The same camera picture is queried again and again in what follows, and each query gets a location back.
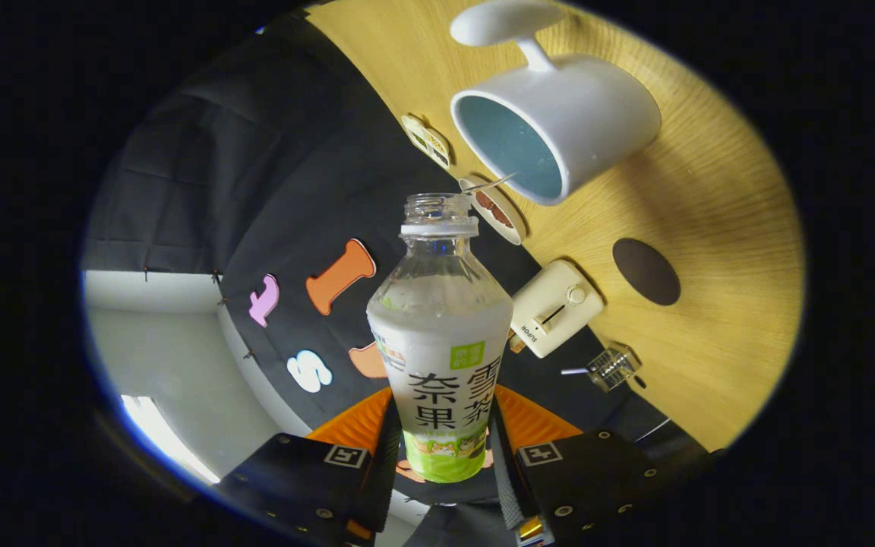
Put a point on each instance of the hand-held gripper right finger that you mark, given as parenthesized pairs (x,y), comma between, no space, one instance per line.
(504,494)

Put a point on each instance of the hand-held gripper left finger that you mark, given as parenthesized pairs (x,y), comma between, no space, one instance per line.
(384,486)

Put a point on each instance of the clear juice bottle white label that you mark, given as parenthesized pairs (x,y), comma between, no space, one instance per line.
(437,342)

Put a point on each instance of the dark brown round coaster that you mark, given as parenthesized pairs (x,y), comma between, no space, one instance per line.
(646,271)

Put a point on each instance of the white cup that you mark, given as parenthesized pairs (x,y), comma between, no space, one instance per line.
(589,106)

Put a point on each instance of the white straw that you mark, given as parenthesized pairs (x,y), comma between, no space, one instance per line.
(574,371)

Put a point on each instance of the clear glass holder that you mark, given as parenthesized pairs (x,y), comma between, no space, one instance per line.
(612,368)

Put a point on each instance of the small cream toaster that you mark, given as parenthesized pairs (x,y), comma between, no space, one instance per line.
(555,308)

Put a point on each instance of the ceiling light panel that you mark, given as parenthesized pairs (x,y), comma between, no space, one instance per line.
(168,439)

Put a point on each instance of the round white snack plate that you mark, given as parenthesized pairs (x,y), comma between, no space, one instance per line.
(512,230)

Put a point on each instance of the thin silver stick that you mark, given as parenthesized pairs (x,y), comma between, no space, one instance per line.
(494,182)

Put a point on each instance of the wooden table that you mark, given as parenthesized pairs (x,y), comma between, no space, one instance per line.
(711,228)

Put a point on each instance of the white divided snack plate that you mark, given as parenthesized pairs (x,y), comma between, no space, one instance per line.
(426,140)

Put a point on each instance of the black backdrop cloth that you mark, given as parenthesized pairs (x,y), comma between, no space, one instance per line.
(255,152)

